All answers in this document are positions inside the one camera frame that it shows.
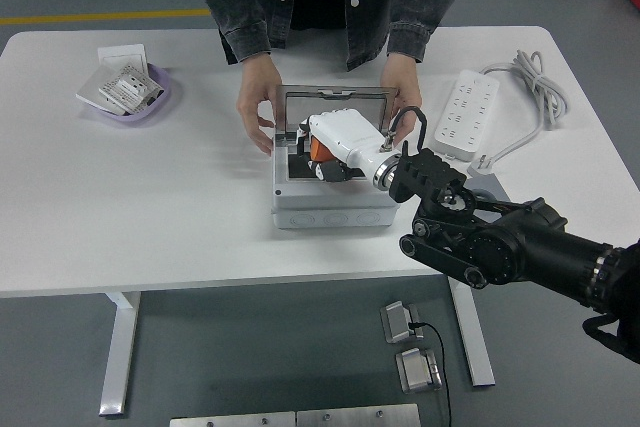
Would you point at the person's left hand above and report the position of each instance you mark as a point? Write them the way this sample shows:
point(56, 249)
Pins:
point(407, 84)

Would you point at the person's right hand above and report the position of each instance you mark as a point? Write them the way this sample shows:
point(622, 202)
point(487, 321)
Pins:
point(252, 92)

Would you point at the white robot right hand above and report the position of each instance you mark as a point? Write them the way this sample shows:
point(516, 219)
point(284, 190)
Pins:
point(345, 134)

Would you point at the orange cylinder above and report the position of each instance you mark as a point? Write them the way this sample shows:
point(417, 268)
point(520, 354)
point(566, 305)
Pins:
point(319, 149)

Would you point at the transparent hinged box lid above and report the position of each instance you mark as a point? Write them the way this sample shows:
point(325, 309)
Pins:
point(295, 107)

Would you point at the grey plastic enclosure box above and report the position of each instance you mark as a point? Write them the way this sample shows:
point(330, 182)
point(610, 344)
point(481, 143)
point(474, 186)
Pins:
point(330, 202)

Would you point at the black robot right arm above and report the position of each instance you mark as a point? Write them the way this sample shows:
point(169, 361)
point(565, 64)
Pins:
point(525, 247)

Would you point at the person's left forearm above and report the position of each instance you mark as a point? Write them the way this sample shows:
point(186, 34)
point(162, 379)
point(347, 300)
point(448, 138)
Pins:
point(415, 32)

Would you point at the grey cube with round hole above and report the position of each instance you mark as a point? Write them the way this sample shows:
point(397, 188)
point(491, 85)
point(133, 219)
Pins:
point(497, 194)

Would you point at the silver floor socket box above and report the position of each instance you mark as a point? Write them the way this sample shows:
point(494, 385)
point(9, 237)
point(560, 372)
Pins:
point(417, 372)
point(400, 322)

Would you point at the purple plastic tray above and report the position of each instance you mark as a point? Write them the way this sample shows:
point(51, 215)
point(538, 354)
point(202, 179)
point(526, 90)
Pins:
point(162, 89)

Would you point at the plain white panel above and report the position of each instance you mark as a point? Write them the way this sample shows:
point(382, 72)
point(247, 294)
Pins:
point(90, 92)

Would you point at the white table leg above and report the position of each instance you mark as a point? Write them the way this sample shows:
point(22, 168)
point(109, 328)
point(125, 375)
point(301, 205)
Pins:
point(475, 337)
point(120, 347)

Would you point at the white square switch plate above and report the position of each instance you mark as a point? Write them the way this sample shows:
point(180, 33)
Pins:
point(122, 54)

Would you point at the grey metal base plate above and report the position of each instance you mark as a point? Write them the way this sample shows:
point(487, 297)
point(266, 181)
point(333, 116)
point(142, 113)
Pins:
point(235, 420)
point(357, 417)

